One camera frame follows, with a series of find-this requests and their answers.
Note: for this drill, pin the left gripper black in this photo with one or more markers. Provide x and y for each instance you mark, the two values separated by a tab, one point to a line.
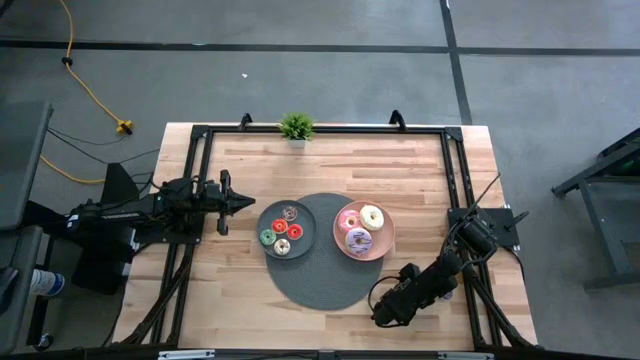
215	200

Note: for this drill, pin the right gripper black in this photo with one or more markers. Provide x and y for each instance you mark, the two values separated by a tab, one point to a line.
397	305

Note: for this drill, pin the small chocolate donut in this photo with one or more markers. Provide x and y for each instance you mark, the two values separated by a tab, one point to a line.
293	217

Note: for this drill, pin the small red sprinkled donut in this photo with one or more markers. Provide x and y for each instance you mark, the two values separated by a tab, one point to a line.
298	235

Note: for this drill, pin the large purple frosted donut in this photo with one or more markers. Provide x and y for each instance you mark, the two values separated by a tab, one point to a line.
365	247

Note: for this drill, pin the large white frosted donut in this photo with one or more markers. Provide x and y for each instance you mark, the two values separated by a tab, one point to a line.
378	222

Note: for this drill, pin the large pink frosted donut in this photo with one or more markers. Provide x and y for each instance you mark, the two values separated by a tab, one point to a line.
344	226

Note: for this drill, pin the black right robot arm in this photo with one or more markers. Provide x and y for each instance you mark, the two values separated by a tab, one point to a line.
440	282

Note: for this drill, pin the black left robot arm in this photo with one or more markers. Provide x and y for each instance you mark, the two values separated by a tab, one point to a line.
125	215

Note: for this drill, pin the small green donut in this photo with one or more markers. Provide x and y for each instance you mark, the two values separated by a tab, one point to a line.
272	240

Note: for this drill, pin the pink round plate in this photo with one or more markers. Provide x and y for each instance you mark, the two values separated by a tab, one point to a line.
385	242

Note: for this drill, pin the small tan donut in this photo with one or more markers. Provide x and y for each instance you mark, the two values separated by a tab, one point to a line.
286	250

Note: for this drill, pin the large grey round placemat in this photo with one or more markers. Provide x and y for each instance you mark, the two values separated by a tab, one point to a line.
325	285

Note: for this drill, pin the small dark grey plate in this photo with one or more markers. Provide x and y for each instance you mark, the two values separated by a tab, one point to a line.
305	247

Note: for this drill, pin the green plant in white pot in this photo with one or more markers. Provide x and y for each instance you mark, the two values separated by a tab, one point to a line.
296	125

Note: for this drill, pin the black floor stand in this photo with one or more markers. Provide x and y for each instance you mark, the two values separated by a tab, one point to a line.
95	270

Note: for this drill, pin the white and blue bottle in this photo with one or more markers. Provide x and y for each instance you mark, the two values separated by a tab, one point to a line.
47	283

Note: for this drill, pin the grey desk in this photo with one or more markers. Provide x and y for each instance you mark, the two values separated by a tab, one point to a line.
20	160

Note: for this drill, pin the grey chair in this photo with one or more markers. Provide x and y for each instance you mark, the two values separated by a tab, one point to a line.
20	250

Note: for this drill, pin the dark metal side table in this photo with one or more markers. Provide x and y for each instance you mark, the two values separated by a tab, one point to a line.
615	225

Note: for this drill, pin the silver metal bracket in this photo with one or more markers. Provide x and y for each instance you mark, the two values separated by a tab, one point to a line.
185	354
465	356

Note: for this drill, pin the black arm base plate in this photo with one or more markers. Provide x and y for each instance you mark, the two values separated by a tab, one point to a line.
150	239
505	222

